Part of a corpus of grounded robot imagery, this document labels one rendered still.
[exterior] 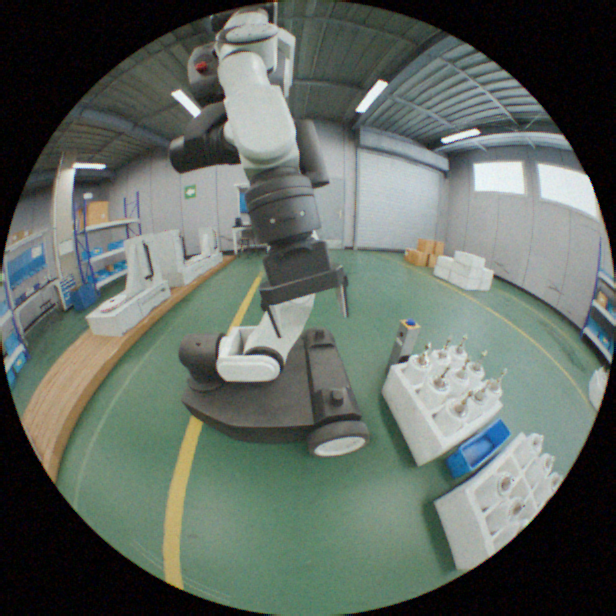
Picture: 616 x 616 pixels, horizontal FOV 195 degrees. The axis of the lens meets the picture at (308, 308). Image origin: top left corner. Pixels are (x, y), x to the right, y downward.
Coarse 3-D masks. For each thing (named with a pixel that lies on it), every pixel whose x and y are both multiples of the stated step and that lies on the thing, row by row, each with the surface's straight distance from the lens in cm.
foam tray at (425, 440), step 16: (400, 368) 80; (384, 384) 88; (400, 384) 76; (480, 384) 95; (400, 400) 79; (416, 400) 71; (400, 416) 81; (416, 416) 72; (432, 416) 74; (480, 416) 82; (416, 432) 75; (432, 432) 67; (464, 432) 73; (416, 448) 78; (432, 448) 70; (448, 448) 79
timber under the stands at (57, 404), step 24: (192, 288) 252; (96, 336) 210; (120, 336) 177; (72, 360) 200; (96, 360) 165; (48, 384) 205; (72, 384) 164; (96, 384) 151; (48, 408) 175; (72, 408) 144; (48, 432) 158; (48, 456) 149
